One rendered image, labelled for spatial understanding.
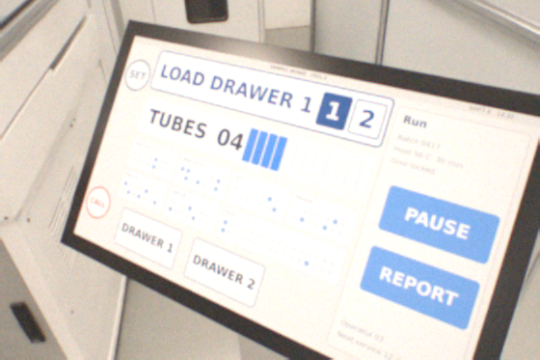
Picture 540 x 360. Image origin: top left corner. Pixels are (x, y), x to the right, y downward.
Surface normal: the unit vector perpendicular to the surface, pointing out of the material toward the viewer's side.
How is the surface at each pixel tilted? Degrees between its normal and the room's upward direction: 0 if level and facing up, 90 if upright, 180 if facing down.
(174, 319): 0
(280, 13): 90
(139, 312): 0
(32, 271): 90
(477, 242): 50
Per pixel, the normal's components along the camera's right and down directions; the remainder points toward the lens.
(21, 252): 0.14, 0.57
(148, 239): -0.39, -0.13
